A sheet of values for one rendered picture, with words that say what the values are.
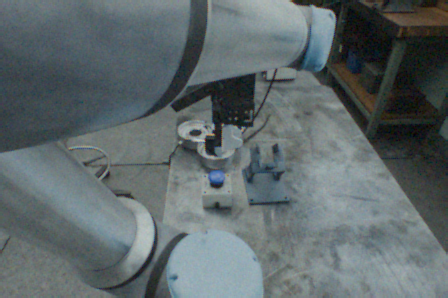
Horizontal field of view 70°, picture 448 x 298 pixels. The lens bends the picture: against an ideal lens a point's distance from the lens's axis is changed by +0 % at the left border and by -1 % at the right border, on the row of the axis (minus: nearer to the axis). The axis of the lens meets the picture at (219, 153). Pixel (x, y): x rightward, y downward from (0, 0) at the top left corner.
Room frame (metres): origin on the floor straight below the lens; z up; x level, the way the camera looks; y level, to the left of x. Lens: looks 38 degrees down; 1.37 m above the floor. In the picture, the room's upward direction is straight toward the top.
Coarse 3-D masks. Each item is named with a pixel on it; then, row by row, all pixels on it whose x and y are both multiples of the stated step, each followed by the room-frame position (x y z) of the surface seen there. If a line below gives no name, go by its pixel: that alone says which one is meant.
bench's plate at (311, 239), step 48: (288, 96) 1.09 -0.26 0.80; (336, 96) 1.09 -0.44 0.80; (288, 144) 0.78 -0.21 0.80; (336, 144) 0.78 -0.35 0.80; (192, 192) 0.58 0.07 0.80; (240, 192) 0.58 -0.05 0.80; (288, 192) 0.58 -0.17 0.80; (336, 192) 0.58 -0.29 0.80; (384, 192) 0.58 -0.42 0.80; (288, 240) 0.43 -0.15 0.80; (336, 240) 0.43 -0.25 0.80; (384, 240) 0.43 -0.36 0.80; (432, 240) 0.43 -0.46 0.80; (288, 288) 0.32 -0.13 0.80; (336, 288) 0.32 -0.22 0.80; (384, 288) 0.32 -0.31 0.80; (432, 288) 0.32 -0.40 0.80
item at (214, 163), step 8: (200, 144) 0.73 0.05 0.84; (200, 152) 0.71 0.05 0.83; (208, 152) 0.70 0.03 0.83; (224, 152) 0.70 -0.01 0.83; (232, 152) 0.69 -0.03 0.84; (200, 160) 0.68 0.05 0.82; (208, 160) 0.66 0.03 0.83; (216, 160) 0.66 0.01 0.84; (224, 160) 0.66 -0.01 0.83; (216, 168) 0.67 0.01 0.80
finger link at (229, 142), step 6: (222, 126) 0.54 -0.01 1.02; (228, 126) 0.54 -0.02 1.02; (222, 132) 0.53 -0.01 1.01; (228, 132) 0.54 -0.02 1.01; (222, 138) 0.54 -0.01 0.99; (228, 138) 0.54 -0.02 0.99; (234, 138) 0.54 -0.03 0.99; (222, 144) 0.54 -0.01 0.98; (228, 144) 0.54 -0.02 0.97; (234, 144) 0.54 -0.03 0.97; (240, 144) 0.54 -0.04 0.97; (216, 150) 0.54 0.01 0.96; (222, 150) 0.54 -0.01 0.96
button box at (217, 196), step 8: (208, 184) 0.56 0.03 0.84; (216, 184) 0.55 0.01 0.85; (224, 184) 0.56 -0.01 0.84; (208, 192) 0.53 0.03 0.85; (216, 192) 0.53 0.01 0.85; (224, 192) 0.53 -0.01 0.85; (208, 200) 0.52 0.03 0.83; (216, 200) 0.52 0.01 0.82; (224, 200) 0.52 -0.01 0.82; (216, 208) 0.51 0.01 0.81
